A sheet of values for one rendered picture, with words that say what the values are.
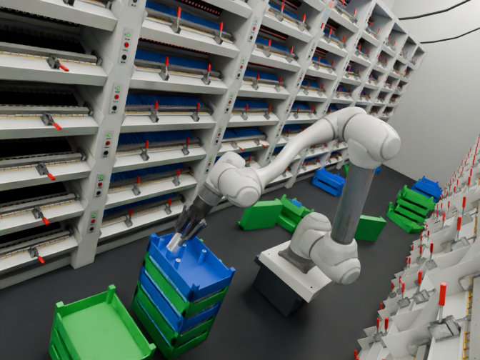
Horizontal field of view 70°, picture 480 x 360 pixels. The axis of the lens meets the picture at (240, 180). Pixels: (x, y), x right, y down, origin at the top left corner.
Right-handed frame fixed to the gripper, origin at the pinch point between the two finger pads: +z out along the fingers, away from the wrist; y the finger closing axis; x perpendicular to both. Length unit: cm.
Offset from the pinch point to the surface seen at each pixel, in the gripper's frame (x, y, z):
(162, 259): 2.7, -1.4, 7.3
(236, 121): -51, 52, -57
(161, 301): -4.2, -7.5, 22.1
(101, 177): 15.1, 39.2, -1.3
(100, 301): 11.7, 4.0, 31.9
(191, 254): -12.8, -0.6, 3.6
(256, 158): -108, 63, -48
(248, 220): -98, 32, -10
